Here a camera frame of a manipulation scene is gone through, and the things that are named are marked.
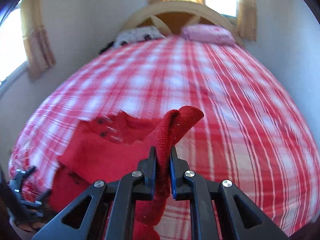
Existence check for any red knitted sweater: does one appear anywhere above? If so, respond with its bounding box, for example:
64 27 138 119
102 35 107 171
49 106 204 239

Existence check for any red white plaid bedspread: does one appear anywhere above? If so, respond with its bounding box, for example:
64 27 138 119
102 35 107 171
9 36 319 239

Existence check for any beige curtain left window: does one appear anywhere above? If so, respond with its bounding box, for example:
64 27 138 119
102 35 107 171
21 0 56 80

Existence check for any beige curtain window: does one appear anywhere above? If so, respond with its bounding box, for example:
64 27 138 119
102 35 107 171
236 0 257 42
21 0 56 80

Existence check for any black object beside pillow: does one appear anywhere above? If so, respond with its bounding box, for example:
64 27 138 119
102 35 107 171
98 41 114 55

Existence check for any white pillow with black dots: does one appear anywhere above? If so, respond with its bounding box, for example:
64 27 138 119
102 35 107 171
113 26 165 48

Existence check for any pink pillow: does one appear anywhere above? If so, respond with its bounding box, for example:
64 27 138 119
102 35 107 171
181 24 235 46

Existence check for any beige curtain right window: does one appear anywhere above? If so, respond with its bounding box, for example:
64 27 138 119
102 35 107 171
236 0 257 42

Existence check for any cream wooden headboard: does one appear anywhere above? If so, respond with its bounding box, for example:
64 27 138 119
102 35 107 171
120 1 244 47

